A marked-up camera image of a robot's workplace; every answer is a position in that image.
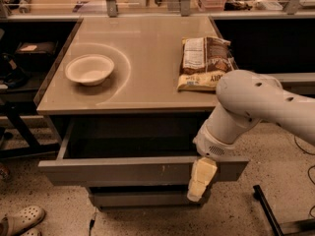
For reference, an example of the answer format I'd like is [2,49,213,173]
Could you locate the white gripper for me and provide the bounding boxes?
[187,124,235,202]

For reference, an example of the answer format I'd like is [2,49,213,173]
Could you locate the grey top drawer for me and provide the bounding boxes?
[37,116,250,188]

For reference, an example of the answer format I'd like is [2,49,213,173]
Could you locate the grey drawer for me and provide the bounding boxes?
[88,185,210,209]
[37,116,250,188]

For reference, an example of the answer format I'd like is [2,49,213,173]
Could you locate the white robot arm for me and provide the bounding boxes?
[187,70,315,202]

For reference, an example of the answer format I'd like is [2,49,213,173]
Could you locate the grey drawer cabinet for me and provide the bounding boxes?
[33,15,239,213]

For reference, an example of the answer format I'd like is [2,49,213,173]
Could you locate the grey bottom drawer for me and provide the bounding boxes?
[88,185,210,209]

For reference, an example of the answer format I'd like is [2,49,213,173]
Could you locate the black metal stand leg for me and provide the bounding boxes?
[253,185,315,236]

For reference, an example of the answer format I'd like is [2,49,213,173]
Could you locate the brown yellow snack bag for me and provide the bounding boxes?
[177,36,233,91]

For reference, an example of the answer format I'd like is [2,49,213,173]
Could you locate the white paper bowl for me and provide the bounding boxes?
[65,54,114,86]

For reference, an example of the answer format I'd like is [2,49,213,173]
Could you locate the white perforated clog shoe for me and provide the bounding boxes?
[0,206,45,236]

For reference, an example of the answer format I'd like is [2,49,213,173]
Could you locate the black box with label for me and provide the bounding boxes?
[14,41,58,72]

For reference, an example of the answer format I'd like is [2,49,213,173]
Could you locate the black headphones on shelf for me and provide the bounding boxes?
[0,53,29,89]

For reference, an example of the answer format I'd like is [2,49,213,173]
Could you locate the black floor cable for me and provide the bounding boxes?
[293,135,315,218]

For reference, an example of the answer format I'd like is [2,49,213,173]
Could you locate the black table frame leg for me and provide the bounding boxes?
[0,102,60,159]

